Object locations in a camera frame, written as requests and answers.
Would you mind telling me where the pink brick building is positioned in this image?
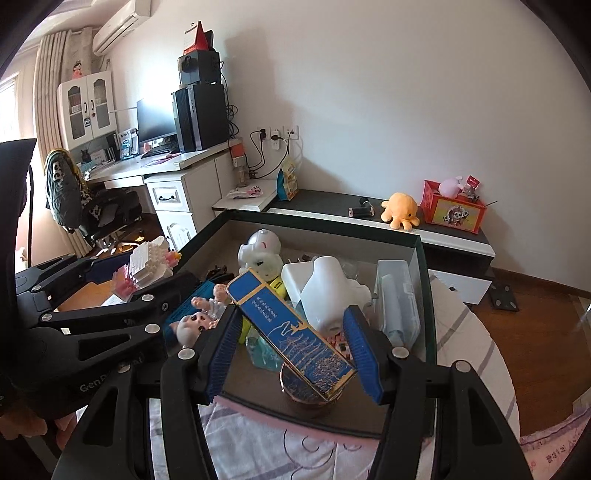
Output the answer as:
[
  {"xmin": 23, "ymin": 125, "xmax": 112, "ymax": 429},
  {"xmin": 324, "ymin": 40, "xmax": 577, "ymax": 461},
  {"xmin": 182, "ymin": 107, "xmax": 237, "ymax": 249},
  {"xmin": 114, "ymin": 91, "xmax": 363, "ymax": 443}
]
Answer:
[{"xmin": 113, "ymin": 235, "xmax": 182, "ymax": 302}]

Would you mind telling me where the teal bowl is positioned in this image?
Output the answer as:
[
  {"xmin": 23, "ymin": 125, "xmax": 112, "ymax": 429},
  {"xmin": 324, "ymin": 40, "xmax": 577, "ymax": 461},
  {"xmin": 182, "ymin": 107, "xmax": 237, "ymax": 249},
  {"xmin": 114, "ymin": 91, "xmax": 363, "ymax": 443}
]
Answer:
[{"xmin": 247, "ymin": 332, "xmax": 283, "ymax": 371}]

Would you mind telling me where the white desk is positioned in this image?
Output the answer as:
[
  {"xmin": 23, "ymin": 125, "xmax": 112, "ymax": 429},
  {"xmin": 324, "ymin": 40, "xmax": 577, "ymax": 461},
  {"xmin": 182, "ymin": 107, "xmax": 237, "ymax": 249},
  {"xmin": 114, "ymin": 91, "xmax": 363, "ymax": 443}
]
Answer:
[{"xmin": 85, "ymin": 141, "xmax": 234, "ymax": 243}]

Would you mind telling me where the low white side shelf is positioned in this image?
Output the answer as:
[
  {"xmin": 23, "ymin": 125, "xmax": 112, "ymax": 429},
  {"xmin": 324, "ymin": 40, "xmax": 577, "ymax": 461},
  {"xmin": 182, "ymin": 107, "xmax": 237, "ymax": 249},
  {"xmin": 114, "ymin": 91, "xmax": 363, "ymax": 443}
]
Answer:
[{"xmin": 212, "ymin": 179, "xmax": 279, "ymax": 214}]

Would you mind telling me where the clear plastic case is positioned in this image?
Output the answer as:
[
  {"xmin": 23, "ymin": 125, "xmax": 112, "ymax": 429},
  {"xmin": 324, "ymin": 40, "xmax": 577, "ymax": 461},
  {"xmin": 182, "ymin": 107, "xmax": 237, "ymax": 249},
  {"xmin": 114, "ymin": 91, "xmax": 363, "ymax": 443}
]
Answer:
[{"xmin": 375, "ymin": 259, "xmax": 422, "ymax": 348}]

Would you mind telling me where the pink round tin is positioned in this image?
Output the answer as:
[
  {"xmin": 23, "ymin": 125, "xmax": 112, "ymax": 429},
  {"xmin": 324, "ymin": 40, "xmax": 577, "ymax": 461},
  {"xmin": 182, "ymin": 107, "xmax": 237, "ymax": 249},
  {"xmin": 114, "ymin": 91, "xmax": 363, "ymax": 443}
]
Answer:
[{"xmin": 279, "ymin": 362, "xmax": 341, "ymax": 408}]

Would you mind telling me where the yellow highlighter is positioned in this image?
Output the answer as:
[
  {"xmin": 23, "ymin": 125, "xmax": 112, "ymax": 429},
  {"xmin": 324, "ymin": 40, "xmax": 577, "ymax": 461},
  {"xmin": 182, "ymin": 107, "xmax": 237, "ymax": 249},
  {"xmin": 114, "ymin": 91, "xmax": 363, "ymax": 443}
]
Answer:
[{"xmin": 237, "ymin": 276, "xmax": 286, "ymax": 343}]

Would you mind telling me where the black white media cabinet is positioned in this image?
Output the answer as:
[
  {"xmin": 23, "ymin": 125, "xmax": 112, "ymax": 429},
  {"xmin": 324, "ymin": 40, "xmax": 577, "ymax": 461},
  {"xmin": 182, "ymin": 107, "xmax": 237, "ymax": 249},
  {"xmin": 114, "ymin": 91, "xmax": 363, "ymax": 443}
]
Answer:
[{"xmin": 268, "ymin": 189, "xmax": 498, "ymax": 306}]

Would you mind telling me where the red paper bag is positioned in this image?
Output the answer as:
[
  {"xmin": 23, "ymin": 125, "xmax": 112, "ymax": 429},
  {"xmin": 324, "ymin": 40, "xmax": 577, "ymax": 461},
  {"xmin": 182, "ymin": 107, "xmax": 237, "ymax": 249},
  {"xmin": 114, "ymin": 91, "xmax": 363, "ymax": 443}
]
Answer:
[{"xmin": 182, "ymin": 21, "xmax": 215, "ymax": 54}]

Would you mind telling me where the striped white tablecloth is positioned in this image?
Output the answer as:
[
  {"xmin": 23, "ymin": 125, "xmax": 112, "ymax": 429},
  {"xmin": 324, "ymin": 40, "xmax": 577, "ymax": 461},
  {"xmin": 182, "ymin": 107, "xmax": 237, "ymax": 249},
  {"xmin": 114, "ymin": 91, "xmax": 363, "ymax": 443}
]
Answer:
[{"xmin": 150, "ymin": 270, "xmax": 525, "ymax": 480}]

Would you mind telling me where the pink storage box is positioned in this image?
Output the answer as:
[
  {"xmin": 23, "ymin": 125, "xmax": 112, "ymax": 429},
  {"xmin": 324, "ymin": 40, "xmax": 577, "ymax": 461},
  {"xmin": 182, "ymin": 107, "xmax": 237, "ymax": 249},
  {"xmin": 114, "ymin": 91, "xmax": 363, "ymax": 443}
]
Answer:
[{"xmin": 175, "ymin": 210, "xmax": 437, "ymax": 439}]

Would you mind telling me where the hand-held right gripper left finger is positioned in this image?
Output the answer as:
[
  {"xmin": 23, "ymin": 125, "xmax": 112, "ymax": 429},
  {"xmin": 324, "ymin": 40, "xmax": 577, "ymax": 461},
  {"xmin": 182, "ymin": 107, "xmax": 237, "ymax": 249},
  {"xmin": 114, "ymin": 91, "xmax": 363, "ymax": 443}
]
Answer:
[{"xmin": 53, "ymin": 305, "xmax": 243, "ymax": 480}]

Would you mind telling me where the pink plush toy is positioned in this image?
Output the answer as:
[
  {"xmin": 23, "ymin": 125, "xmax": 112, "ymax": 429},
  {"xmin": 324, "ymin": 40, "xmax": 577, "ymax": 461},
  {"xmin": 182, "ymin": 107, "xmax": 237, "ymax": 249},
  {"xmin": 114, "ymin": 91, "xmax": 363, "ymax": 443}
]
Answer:
[{"xmin": 438, "ymin": 175, "xmax": 467, "ymax": 199}]

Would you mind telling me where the black power cable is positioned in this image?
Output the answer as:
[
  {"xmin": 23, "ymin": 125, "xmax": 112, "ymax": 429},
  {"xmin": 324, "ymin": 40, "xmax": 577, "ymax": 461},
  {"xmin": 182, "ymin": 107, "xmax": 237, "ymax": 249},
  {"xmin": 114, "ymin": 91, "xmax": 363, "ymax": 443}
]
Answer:
[{"xmin": 248, "ymin": 130, "xmax": 291, "ymax": 181}]

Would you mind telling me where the black computer monitor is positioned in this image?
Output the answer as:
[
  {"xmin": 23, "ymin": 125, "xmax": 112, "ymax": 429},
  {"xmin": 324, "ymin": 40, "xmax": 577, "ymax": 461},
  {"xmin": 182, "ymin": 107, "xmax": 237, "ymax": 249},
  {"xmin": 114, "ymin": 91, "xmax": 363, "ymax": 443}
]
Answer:
[{"xmin": 136, "ymin": 98, "xmax": 178, "ymax": 145}]

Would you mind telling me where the blue and gold box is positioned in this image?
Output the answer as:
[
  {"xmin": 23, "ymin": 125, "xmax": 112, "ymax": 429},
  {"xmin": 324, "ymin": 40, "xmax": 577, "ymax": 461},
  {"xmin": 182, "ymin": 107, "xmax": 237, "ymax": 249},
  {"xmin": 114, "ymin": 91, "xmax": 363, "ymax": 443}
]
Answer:
[{"xmin": 226, "ymin": 268, "xmax": 359, "ymax": 401}]

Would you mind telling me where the white hutch cabinet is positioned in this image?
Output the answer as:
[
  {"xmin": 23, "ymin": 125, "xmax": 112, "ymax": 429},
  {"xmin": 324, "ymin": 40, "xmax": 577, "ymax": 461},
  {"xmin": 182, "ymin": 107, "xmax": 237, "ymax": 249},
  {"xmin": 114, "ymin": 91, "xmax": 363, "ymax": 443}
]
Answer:
[{"xmin": 56, "ymin": 70, "xmax": 118, "ymax": 151}]

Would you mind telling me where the person's left hand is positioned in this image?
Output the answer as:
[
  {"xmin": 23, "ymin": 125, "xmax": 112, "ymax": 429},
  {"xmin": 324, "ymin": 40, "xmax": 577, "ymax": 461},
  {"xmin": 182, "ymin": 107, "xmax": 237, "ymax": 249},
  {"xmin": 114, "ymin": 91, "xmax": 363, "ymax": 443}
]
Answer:
[{"xmin": 0, "ymin": 403, "xmax": 89, "ymax": 456}]

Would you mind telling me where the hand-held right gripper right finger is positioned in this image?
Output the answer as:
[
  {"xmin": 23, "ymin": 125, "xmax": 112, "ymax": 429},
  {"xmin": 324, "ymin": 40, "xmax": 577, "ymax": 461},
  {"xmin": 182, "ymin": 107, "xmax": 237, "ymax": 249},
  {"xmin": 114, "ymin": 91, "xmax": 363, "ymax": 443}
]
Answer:
[{"xmin": 344, "ymin": 305, "xmax": 532, "ymax": 480}]

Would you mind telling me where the white animal figure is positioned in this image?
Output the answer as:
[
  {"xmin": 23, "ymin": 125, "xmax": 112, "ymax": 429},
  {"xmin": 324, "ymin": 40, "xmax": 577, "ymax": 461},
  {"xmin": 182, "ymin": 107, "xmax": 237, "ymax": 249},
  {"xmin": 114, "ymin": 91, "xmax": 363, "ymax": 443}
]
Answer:
[{"xmin": 238, "ymin": 228, "xmax": 283, "ymax": 280}]

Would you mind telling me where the blue yellow snack bag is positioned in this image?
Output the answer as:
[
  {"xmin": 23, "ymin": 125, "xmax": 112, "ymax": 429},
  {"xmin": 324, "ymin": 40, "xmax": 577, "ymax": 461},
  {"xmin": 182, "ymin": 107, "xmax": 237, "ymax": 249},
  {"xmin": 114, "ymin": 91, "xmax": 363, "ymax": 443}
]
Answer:
[{"xmin": 276, "ymin": 159, "xmax": 300, "ymax": 202}]

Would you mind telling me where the black office chair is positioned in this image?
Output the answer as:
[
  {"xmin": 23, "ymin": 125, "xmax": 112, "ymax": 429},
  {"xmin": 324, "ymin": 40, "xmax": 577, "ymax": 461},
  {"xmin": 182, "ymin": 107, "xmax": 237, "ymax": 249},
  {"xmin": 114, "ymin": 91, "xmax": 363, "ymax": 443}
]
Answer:
[{"xmin": 44, "ymin": 148, "xmax": 144, "ymax": 254}]

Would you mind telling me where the blue carton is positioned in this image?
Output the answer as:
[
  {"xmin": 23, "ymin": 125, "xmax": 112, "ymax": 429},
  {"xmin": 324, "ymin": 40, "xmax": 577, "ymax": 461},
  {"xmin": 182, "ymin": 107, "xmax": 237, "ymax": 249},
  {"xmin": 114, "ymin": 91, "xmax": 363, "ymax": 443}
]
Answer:
[{"xmin": 117, "ymin": 130, "xmax": 139, "ymax": 158}]

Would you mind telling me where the pink bedding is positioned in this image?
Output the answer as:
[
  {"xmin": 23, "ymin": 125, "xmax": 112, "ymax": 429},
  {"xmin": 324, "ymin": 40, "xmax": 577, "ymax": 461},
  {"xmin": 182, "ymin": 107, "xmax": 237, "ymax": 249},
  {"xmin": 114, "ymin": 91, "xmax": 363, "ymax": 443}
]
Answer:
[{"xmin": 519, "ymin": 406, "xmax": 591, "ymax": 480}]

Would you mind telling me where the red printed crate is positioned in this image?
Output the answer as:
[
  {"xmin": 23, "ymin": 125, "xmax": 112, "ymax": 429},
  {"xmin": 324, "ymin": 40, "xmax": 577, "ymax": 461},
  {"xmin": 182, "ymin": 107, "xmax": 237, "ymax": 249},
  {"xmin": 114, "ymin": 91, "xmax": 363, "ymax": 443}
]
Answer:
[{"xmin": 421, "ymin": 180, "xmax": 487, "ymax": 236}]

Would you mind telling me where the bottle with orange label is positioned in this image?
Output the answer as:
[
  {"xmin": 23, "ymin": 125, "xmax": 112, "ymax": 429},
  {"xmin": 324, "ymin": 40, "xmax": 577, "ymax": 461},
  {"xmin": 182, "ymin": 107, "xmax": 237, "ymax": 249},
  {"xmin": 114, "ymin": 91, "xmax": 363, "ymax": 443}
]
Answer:
[{"xmin": 229, "ymin": 137, "xmax": 246, "ymax": 186}]

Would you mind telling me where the white air conditioner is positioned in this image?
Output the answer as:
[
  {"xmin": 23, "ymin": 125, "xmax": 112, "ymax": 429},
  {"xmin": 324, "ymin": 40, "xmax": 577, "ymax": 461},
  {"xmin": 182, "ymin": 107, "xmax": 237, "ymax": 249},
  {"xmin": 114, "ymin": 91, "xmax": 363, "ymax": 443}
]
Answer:
[{"xmin": 91, "ymin": 0, "xmax": 152, "ymax": 56}]

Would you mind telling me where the yellow octopus plush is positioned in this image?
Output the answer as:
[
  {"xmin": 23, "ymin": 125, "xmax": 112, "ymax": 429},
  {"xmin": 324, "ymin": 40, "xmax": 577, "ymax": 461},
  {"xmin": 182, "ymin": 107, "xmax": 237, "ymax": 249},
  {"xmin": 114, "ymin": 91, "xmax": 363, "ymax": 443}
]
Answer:
[{"xmin": 381, "ymin": 192, "xmax": 421, "ymax": 231}]

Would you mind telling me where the pink pig figurine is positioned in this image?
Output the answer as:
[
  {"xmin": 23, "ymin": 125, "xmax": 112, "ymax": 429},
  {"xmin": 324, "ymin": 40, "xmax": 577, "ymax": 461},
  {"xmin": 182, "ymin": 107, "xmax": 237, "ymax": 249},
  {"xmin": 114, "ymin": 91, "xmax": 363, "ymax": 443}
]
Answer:
[{"xmin": 167, "ymin": 310, "xmax": 209, "ymax": 347}]

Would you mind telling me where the dark printed jacket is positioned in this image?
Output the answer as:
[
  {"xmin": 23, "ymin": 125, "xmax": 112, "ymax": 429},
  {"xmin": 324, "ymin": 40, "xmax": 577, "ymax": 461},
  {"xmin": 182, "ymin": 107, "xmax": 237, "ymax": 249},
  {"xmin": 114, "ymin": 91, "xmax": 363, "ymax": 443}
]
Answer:
[{"xmin": 45, "ymin": 148, "xmax": 90, "ymax": 227}]

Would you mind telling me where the black floor scale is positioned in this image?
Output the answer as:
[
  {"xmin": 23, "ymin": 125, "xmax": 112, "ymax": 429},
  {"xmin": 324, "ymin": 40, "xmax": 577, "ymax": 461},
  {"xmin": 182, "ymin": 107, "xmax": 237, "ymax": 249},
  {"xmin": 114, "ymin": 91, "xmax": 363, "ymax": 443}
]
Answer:
[{"xmin": 489, "ymin": 281, "xmax": 520, "ymax": 311}]

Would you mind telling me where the black speaker box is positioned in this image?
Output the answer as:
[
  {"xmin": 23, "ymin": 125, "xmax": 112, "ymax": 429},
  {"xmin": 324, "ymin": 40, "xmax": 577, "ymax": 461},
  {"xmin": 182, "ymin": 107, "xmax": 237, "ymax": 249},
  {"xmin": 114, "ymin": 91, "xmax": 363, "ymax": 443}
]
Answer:
[{"xmin": 178, "ymin": 50, "xmax": 221, "ymax": 86}]

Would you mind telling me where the black computer tower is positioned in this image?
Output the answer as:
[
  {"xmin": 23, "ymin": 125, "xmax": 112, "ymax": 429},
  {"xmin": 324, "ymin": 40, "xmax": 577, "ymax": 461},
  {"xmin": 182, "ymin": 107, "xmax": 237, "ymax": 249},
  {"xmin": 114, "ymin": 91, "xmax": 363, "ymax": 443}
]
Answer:
[{"xmin": 172, "ymin": 84, "xmax": 230, "ymax": 153}]

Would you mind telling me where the window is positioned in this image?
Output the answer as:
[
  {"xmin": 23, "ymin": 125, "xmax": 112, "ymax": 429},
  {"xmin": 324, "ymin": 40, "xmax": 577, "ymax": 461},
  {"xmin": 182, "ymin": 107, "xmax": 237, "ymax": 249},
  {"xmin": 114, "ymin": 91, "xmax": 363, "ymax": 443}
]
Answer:
[{"xmin": 0, "ymin": 74, "xmax": 19, "ymax": 140}]

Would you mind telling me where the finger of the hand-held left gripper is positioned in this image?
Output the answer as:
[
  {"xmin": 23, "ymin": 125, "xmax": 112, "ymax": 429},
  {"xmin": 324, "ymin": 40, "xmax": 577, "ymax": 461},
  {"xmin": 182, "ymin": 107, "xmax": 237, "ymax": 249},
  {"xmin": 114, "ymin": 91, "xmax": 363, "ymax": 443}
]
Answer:
[
  {"xmin": 15, "ymin": 255, "xmax": 117, "ymax": 320},
  {"xmin": 44, "ymin": 271, "xmax": 228, "ymax": 364}
]

